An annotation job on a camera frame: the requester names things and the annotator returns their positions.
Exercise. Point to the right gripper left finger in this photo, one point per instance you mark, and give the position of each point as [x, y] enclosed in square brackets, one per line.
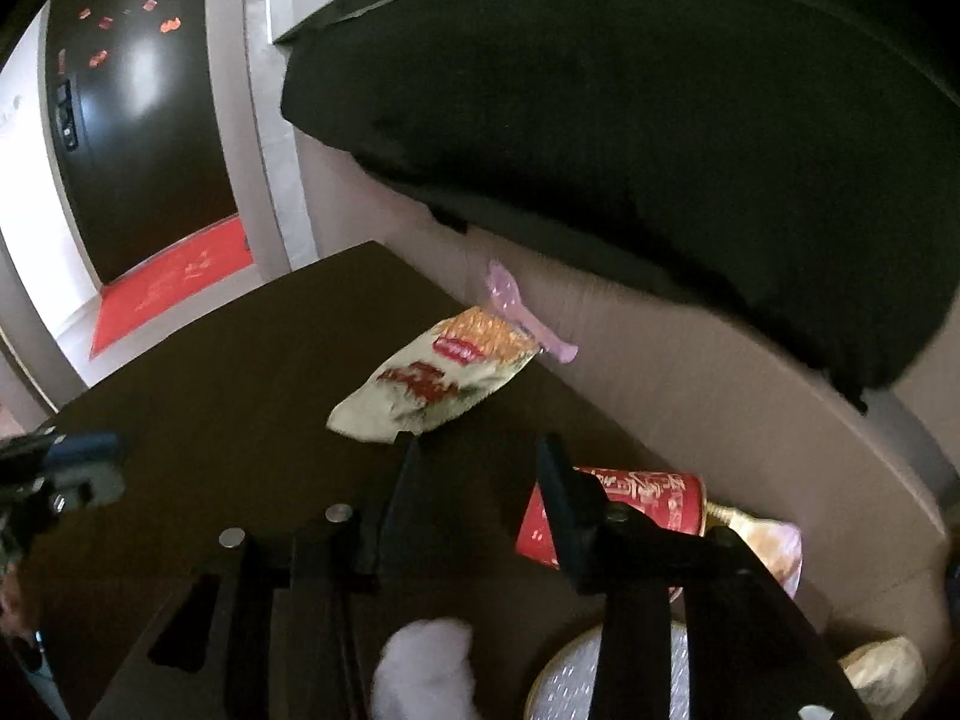
[396, 522]

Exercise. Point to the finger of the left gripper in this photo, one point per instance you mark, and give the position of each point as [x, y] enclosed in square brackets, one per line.
[78, 487]
[75, 450]

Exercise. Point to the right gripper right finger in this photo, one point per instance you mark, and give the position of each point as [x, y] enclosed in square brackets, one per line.
[579, 515]

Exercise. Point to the red gold paper cup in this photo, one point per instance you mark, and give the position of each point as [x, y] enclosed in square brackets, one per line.
[673, 500]

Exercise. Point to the white tissue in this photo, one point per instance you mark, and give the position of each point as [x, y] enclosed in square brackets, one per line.
[425, 672]

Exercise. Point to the yellow snack wrapper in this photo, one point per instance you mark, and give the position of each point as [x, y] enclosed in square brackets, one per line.
[777, 544]

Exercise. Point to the pink plastic spoon package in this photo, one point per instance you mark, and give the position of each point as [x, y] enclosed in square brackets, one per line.
[505, 297]

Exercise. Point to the person's left hand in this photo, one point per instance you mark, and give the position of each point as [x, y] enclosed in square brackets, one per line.
[20, 610]

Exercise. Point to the red floor mat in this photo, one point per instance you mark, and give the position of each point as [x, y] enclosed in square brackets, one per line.
[182, 270]

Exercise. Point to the black refrigerator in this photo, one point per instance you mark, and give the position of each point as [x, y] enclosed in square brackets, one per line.
[134, 127]

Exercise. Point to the black cloth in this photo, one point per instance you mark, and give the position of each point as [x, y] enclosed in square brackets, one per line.
[762, 158]

